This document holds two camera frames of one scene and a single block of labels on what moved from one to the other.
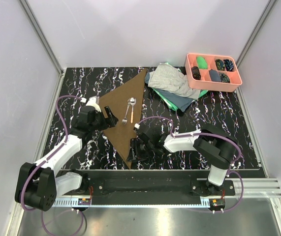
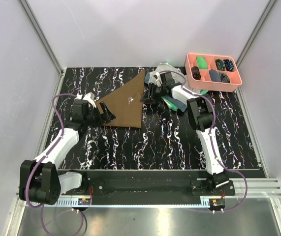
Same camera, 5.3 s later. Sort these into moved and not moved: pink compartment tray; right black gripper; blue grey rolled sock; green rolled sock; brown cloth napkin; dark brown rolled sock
Moved: right black gripper; brown cloth napkin
Not moved: green rolled sock; pink compartment tray; blue grey rolled sock; dark brown rolled sock
